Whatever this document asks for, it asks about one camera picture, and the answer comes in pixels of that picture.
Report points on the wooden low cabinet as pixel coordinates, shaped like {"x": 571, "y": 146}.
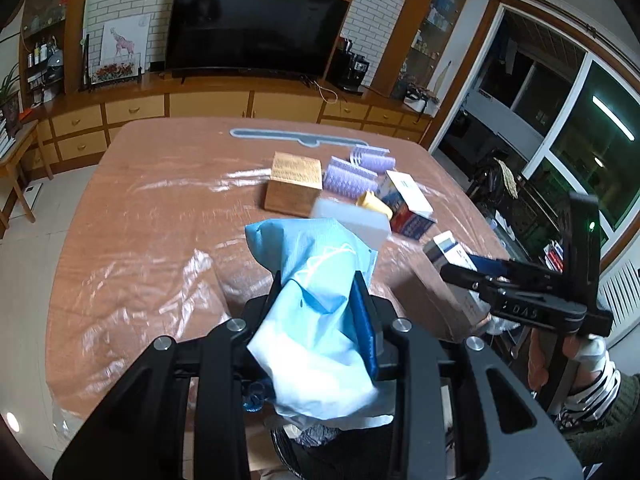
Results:
{"x": 200, "y": 105}

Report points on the stack of books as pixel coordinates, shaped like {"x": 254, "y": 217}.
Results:
{"x": 7, "y": 135}

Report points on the blue face mask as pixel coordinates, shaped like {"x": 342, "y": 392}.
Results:
{"x": 310, "y": 310}

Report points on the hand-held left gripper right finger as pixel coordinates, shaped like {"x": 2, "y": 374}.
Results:
{"x": 367, "y": 330}

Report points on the purple hair roller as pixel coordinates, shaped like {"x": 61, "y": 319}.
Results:
{"x": 350, "y": 180}
{"x": 375, "y": 160}

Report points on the white foam block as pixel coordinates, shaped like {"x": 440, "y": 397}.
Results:
{"x": 355, "y": 220}

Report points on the white radiator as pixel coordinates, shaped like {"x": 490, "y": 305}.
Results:
{"x": 622, "y": 295}

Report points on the large window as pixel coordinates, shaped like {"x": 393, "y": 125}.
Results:
{"x": 565, "y": 110}

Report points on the small wooden side table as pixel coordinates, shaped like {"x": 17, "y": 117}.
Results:
{"x": 20, "y": 155}

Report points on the person's right hand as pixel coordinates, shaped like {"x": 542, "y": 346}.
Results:
{"x": 539, "y": 365}

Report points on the potted green plant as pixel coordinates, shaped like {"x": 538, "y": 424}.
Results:
{"x": 10, "y": 90}

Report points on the glass cabinet with bottles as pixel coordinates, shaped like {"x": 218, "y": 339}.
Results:
{"x": 50, "y": 50}

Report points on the glass cabinet with boxes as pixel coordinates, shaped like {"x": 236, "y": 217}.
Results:
{"x": 430, "y": 25}

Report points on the yellow cloth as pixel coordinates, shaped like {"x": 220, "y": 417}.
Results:
{"x": 507, "y": 177}

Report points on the grey hanger-shaped strip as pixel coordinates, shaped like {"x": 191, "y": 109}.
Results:
{"x": 295, "y": 135}

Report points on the purple hair roller back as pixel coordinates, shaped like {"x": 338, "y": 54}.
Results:
{"x": 375, "y": 160}

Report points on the blue plastic bottle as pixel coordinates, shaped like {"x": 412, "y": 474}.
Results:
{"x": 256, "y": 397}

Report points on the black curved television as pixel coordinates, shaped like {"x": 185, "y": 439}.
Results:
{"x": 250, "y": 25}

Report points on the dark chair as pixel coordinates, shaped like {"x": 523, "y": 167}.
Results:
{"x": 487, "y": 185}

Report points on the white blue printed carton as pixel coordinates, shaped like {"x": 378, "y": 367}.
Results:
{"x": 410, "y": 200}

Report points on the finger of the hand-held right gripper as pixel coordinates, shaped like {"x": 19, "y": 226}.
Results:
{"x": 470, "y": 282}
{"x": 492, "y": 265}

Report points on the white basket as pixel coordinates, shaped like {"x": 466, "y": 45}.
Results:
{"x": 417, "y": 100}

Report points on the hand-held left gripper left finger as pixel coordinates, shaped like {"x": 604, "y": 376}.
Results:
{"x": 260, "y": 310}

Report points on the wooden box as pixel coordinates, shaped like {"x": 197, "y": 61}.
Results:
{"x": 292, "y": 185}

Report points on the purple hair roller front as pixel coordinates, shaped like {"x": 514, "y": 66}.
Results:
{"x": 350, "y": 180}

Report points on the brown cardboard box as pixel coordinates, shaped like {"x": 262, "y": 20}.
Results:
{"x": 435, "y": 305}

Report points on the white grey carton box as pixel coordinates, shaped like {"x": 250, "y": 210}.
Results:
{"x": 445, "y": 250}

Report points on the yellow cup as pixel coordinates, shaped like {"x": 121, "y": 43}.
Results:
{"x": 372, "y": 204}

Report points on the black coffee machine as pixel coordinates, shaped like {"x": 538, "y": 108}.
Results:
{"x": 352, "y": 67}

